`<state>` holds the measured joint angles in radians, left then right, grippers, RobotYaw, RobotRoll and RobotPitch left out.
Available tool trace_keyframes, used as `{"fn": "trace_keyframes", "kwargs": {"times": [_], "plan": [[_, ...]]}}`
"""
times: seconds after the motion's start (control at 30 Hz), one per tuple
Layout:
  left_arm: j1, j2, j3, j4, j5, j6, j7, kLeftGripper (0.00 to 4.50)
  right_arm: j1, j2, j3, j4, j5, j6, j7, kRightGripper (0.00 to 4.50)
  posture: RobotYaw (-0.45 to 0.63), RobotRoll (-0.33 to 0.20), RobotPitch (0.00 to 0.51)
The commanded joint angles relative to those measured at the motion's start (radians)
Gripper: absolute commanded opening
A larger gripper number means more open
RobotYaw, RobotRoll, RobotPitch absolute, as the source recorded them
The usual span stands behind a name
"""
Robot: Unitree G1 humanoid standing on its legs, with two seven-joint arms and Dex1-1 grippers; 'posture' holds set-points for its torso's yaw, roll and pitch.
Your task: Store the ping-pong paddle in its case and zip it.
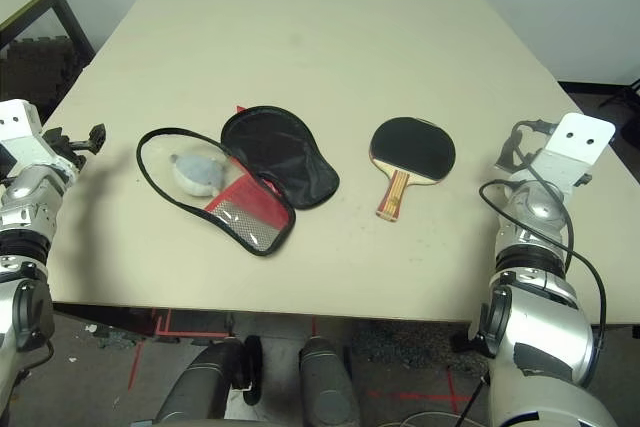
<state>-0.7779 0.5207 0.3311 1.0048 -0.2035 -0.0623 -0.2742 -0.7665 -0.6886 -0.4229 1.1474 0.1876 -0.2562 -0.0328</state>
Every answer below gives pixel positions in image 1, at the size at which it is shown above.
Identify grey left robot leg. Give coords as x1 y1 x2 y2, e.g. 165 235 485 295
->
154 335 264 427

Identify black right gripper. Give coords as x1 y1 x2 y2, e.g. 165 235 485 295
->
494 119 556 171

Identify white floor cable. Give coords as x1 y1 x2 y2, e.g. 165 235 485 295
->
399 410 481 427

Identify grey robot leg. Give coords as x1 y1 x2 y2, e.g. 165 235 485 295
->
154 335 264 427
298 336 361 427

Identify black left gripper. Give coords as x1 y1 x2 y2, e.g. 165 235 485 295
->
43 122 107 171

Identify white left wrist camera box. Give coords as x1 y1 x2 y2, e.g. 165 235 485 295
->
0 99 76 173

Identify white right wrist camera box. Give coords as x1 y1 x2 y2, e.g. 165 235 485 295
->
529 113 615 193

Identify dark foam puzzle mat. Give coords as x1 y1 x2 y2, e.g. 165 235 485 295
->
0 36 76 123

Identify grey-blue plush charm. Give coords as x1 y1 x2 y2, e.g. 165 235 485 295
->
167 152 231 198

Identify black stand base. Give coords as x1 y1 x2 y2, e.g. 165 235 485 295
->
599 77 640 144

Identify black wooden ping-pong paddle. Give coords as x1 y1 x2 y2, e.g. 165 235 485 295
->
368 116 457 222

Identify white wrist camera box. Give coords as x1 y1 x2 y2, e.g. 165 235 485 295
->
529 113 615 193
0 99 76 173

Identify beige black-framed side table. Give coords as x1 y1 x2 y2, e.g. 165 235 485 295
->
0 0 96 78

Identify black red paddle case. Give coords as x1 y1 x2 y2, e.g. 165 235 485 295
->
135 104 341 257

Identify grey right robot leg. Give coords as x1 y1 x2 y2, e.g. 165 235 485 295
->
298 336 361 427

